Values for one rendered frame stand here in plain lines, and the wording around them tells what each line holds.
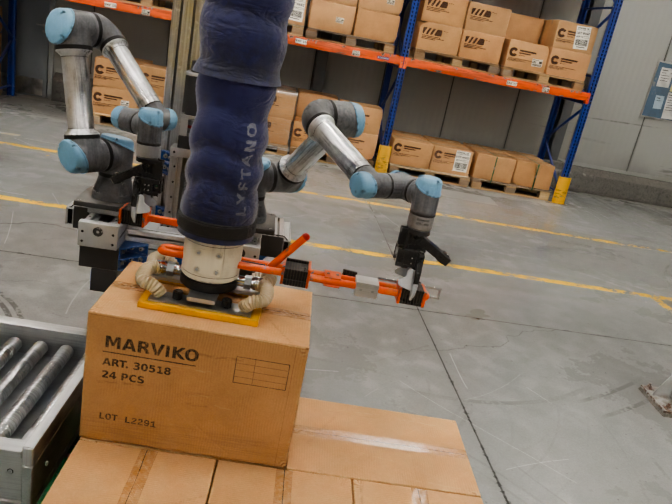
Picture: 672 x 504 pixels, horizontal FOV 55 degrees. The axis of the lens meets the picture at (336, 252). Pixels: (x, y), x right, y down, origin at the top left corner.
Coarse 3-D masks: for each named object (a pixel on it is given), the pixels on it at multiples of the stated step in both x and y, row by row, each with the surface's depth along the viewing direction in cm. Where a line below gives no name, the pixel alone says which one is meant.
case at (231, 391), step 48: (288, 288) 212; (96, 336) 173; (144, 336) 173; (192, 336) 174; (240, 336) 174; (288, 336) 179; (96, 384) 178; (144, 384) 178; (192, 384) 178; (240, 384) 179; (288, 384) 179; (96, 432) 183; (144, 432) 183; (192, 432) 184; (240, 432) 184; (288, 432) 184
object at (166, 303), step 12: (144, 300) 179; (156, 300) 179; (168, 300) 181; (180, 300) 182; (228, 300) 182; (180, 312) 179; (192, 312) 179; (204, 312) 179; (216, 312) 180; (228, 312) 181; (240, 312) 182; (252, 312) 185; (252, 324) 180
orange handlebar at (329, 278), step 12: (156, 216) 211; (168, 252) 185; (180, 252) 186; (240, 264) 187; (252, 264) 187; (312, 276) 188; (324, 276) 189; (336, 276) 190; (348, 276) 193; (384, 288) 190
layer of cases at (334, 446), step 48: (336, 432) 210; (384, 432) 215; (432, 432) 220; (96, 480) 170; (144, 480) 173; (192, 480) 176; (240, 480) 180; (288, 480) 184; (336, 480) 188; (384, 480) 192; (432, 480) 196
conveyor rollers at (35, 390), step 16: (0, 352) 216; (32, 352) 220; (64, 352) 224; (0, 368) 213; (16, 368) 209; (48, 368) 212; (0, 384) 200; (16, 384) 205; (32, 384) 203; (48, 384) 208; (64, 384) 206; (0, 400) 195; (32, 400) 197; (16, 416) 188; (0, 432) 179; (32, 432) 182
